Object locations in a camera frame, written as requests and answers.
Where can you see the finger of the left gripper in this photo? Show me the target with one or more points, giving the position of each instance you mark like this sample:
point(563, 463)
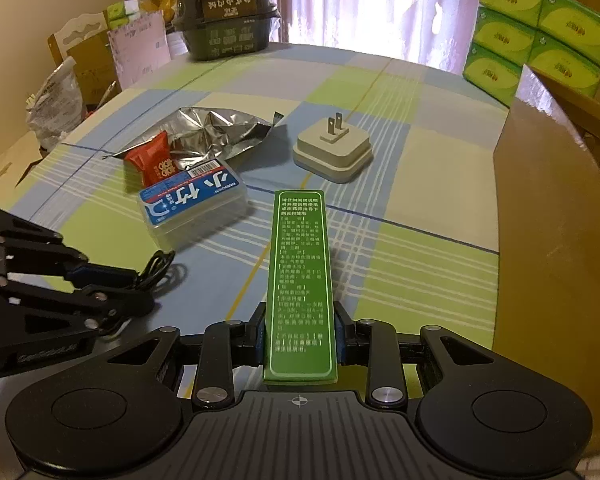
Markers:
point(100, 305)
point(26, 248)

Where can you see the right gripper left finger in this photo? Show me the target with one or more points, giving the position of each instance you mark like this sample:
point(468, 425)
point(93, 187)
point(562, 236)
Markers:
point(225, 346)

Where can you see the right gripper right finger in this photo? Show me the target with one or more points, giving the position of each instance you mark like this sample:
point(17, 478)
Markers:
point(374, 345)

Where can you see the green spray medicine box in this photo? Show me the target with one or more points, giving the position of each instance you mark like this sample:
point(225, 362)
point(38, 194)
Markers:
point(300, 334)

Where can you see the blue floss pick box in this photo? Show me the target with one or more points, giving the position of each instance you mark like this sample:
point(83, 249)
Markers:
point(193, 204)

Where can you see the red snack packet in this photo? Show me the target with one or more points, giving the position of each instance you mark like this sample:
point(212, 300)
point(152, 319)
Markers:
point(153, 160)

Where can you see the silver foil bag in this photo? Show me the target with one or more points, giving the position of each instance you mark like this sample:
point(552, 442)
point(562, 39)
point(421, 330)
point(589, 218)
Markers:
point(196, 134)

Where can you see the white power adapter plug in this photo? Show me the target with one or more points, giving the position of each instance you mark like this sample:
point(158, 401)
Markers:
point(333, 149)

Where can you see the white side cabinet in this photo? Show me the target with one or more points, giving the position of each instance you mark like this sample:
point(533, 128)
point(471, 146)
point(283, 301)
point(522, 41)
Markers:
point(15, 163)

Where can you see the checkered tablecloth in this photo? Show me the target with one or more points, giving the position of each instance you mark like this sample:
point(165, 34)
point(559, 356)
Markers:
point(414, 237)

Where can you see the white plastic bag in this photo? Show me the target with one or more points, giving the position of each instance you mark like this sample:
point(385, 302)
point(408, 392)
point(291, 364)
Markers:
point(57, 108)

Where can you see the brown carton on side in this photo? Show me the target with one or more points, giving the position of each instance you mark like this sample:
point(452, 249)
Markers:
point(85, 39)

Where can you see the brown cardboard box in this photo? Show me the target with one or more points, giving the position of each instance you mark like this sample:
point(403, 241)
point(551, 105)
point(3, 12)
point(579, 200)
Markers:
point(548, 186)

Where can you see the dark green food container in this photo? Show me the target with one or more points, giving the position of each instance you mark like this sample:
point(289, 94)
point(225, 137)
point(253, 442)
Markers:
point(213, 29)

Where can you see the green tissue pack stack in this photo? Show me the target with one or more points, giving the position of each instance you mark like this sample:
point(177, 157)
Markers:
point(559, 38)

